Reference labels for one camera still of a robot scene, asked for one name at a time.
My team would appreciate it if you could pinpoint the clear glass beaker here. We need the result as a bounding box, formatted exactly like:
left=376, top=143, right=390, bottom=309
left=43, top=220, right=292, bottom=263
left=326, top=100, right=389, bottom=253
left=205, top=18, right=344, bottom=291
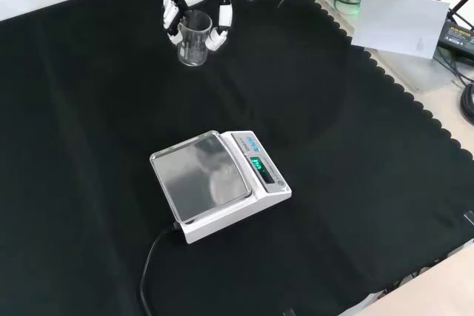
left=177, top=10, right=213, bottom=67

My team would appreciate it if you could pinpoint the white electronic balance steel pan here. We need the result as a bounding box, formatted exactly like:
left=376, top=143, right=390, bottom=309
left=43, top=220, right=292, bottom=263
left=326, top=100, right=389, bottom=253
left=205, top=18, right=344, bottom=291
left=149, top=130, right=293, bottom=245

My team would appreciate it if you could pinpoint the black bench cloth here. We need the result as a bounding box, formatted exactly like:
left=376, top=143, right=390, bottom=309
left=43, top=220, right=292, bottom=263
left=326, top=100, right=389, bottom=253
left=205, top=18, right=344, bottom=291
left=0, top=0, right=474, bottom=316

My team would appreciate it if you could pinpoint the pale white board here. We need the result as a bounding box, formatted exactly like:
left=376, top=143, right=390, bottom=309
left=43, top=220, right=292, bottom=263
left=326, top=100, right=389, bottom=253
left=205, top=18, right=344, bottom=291
left=350, top=0, right=450, bottom=60

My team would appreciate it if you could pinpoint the black power adapter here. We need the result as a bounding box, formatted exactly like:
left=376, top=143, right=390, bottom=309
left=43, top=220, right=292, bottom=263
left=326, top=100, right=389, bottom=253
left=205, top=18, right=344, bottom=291
left=437, top=19, right=474, bottom=55

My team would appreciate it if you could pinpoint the grey metal base plate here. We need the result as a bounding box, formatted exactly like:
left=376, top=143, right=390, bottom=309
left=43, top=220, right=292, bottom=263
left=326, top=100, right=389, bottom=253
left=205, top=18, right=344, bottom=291
left=313, top=0, right=464, bottom=93

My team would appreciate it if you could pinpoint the black balance power cable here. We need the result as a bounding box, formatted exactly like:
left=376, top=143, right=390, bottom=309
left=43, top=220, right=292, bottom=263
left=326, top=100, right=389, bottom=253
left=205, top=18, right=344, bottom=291
left=139, top=221, right=183, bottom=316

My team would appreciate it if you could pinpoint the black cable bundle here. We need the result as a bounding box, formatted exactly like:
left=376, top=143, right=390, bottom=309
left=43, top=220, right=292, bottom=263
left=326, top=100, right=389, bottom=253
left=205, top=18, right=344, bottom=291
left=459, top=82, right=474, bottom=126

